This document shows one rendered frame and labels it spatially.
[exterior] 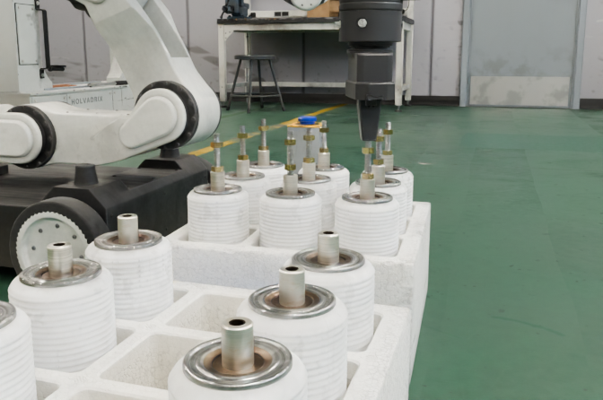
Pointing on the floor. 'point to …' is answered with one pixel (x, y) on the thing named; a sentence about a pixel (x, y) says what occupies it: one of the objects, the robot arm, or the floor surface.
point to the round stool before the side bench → (251, 81)
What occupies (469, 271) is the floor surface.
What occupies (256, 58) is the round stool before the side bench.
